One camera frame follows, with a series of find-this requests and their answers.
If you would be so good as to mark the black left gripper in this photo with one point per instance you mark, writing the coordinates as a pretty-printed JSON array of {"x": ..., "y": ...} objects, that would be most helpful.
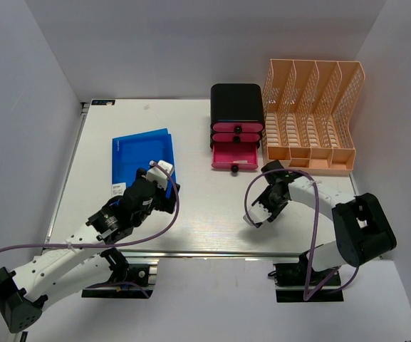
[{"x": 165, "y": 203}]

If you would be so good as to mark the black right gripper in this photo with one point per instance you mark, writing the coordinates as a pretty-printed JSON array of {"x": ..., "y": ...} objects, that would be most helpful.
[{"x": 276, "y": 212}]

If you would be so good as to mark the blue plastic document case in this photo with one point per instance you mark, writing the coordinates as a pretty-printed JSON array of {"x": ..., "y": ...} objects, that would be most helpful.
[{"x": 131, "y": 152}]

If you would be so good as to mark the black pink drawer organizer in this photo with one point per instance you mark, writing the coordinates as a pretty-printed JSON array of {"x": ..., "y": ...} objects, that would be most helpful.
[{"x": 236, "y": 126}]

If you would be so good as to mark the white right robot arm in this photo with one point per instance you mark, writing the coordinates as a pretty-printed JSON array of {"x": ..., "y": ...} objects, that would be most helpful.
[{"x": 362, "y": 230}]

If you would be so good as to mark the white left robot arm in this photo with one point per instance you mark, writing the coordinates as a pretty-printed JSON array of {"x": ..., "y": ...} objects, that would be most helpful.
[{"x": 89, "y": 256}]

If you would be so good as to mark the peach plastic file organizer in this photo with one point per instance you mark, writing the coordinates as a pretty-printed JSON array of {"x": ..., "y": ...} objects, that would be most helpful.
[{"x": 308, "y": 105}]

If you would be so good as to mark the black label sticker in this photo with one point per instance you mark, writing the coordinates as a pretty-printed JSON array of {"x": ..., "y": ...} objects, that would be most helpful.
[{"x": 104, "y": 102}]

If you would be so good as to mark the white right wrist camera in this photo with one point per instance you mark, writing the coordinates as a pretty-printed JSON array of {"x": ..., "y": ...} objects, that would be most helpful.
[{"x": 256, "y": 216}]

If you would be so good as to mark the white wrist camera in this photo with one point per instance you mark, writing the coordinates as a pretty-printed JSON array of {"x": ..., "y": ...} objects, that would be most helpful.
[
  {"x": 256, "y": 216},
  {"x": 160, "y": 172}
]

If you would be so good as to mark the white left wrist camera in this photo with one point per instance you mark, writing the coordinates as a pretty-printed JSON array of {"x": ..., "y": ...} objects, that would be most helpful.
[{"x": 160, "y": 172}]

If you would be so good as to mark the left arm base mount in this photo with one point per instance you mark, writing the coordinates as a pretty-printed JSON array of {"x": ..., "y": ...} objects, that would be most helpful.
[{"x": 128, "y": 279}]

